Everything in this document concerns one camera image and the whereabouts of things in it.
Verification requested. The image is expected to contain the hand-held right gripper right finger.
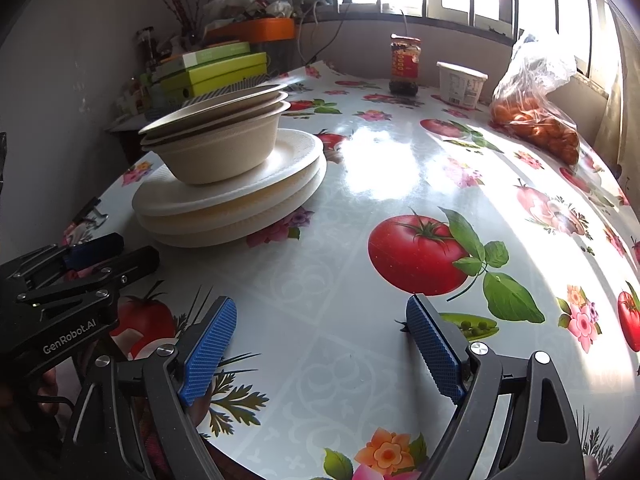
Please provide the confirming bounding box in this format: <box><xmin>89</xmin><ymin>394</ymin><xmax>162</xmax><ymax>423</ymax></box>
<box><xmin>406</xmin><ymin>294</ymin><xmax>586</xmax><ymax>480</ymax></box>

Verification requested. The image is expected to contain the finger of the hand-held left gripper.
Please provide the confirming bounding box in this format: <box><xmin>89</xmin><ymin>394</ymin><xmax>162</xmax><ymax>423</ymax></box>
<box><xmin>22</xmin><ymin>246</ymin><xmax>161</xmax><ymax>306</ymax></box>
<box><xmin>0</xmin><ymin>232</ymin><xmax>125</xmax><ymax>296</ymax></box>

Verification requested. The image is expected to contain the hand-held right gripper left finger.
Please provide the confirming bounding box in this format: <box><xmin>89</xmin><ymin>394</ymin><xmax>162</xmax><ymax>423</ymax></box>
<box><xmin>60</xmin><ymin>296</ymin><xmax>238</xmax><ymax>480</ymax></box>

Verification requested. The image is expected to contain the white foam plate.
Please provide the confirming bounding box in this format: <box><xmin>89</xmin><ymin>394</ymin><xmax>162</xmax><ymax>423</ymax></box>
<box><xmin>131</xmin><ymin>128</ymin><xmax>326</xmax><ymax>218</ymax></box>
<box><xmin>145</xmin><ymin>175</ymin><xmax>328</xmax><ymax>249</ymax></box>
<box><xmin>136</xmin><ymin>160</ymin><xmax>323</xmax><ymax>236</ymax></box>

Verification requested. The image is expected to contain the beige paper bowl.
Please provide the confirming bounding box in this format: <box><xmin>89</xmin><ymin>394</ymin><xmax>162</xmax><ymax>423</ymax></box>
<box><xmin>138</xmin><ymin>83</ymin><xmax>285</xmax><ymax>136</ymax></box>
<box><xmin>140</xmin><ymin>91</ymin><xmax>290</xmax><ymax>147</ymax></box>
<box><xmin>141</xmin><ymin>101</ymin><xmax>292</xmax><ymax>184</ymax></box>

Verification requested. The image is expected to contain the person's left hand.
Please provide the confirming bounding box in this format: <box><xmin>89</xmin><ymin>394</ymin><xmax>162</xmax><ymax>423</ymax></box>
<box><xmin>0</xmin><ymin>367</ymin><xmax>61</xmax><ymax>436</ymax></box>

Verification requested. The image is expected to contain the black table clip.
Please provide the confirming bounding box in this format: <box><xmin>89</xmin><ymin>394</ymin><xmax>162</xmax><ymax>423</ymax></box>
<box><xmin>75</xmin><ymin>199</ymin><xmax>108</xmax><ymax>226</ymax></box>

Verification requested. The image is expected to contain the yellow green flat box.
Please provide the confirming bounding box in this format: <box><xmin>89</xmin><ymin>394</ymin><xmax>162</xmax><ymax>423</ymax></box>
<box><xmin>151</xmin><ymin>52</ymin><xmax>268</xmax><ymax>86</ymax></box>
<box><xmin>161</xmin><ymin>67</ymin><xmax>271</xmax><ymax>106</ymax></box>

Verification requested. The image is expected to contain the printed vegetable tablecloth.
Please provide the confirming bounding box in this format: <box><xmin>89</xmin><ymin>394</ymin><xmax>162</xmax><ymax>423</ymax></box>
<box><xmin>62</xmin><ymin>62</ymin><xmax>640</xmax><ymax>480</ymax></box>

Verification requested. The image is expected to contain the dark glass bottle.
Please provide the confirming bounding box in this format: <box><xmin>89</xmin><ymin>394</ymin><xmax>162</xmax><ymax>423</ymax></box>
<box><xmin>137</xmin><ymin>27</ymin><xmax>156</xmax><ymax>68</ymax></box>

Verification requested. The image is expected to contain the clear plastic bag of oranges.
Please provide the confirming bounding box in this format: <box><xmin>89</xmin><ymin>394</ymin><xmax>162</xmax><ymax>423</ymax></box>
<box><xmin>490</xmin><ymin>32</ymin><xmax>583</xmax><ymax>166</ymax></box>

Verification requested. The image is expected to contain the white plastic tub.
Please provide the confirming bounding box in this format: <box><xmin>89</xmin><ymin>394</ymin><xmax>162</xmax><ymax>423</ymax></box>
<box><xmin>436</xmin><ymin>61</ymin><xmax>489</xmax><ymax>109</ymax></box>

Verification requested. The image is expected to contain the orange box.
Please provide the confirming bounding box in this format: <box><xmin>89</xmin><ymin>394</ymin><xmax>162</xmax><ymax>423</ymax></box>
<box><xmin>205</xmin><ymin>17</ymin><xmax>297</xmax><ymax>45</ymax></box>

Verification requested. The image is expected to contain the glass jar with red label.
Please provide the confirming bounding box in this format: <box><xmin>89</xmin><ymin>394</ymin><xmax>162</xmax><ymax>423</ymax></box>
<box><xmin>389</xmin><ymin>34</ymin><xmax>422</xmax><ymax>97</ymax></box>

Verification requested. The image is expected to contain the patterned cream curtain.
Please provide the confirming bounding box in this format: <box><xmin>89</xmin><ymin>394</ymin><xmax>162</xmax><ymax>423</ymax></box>
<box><xmin>602</xmin><ymin>10</ymin><xmax>640</xmax><ymax>196</ymax></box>

